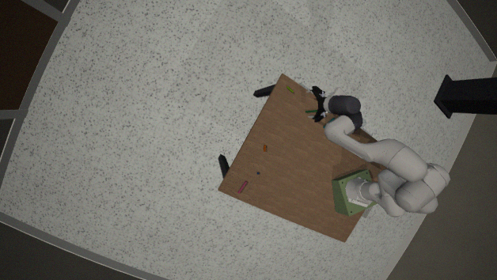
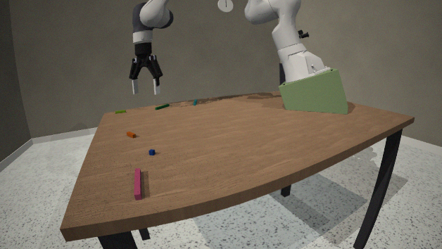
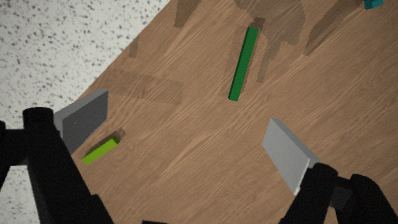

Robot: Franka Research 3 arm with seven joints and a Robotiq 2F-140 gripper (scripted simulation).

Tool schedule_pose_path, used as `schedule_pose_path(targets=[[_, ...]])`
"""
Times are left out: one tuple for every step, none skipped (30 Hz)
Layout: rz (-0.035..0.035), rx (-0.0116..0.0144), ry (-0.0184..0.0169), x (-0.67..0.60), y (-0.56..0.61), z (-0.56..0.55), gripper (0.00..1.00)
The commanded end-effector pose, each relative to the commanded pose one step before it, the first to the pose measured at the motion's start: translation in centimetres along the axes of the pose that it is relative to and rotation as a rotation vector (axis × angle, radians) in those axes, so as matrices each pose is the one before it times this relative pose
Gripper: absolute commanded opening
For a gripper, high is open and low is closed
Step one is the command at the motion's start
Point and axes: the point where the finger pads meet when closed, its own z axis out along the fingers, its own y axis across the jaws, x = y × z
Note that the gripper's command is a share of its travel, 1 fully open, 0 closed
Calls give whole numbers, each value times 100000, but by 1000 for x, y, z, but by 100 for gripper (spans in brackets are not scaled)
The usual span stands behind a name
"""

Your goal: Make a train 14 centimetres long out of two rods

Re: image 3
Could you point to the turquoise rod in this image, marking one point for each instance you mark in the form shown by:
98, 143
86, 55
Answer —
369, 4

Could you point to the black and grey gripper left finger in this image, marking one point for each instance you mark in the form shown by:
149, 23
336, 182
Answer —
60, 193

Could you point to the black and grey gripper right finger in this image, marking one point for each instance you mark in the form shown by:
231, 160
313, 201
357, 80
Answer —
313, 183

